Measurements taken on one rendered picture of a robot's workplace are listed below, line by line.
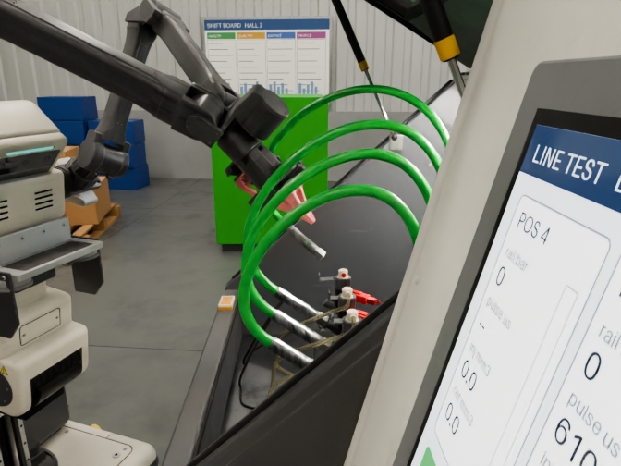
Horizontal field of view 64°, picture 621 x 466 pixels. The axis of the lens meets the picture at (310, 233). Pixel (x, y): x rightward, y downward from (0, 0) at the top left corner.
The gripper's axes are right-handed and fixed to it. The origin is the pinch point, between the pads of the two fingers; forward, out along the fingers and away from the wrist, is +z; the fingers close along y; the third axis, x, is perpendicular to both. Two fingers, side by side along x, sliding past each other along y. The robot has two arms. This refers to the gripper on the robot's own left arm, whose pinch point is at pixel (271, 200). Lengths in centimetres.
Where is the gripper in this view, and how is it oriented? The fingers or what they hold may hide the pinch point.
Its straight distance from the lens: 96.3
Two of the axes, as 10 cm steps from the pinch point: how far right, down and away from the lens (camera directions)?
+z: 4.3, 8.3, -3.6
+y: 6.5, -0.1, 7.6
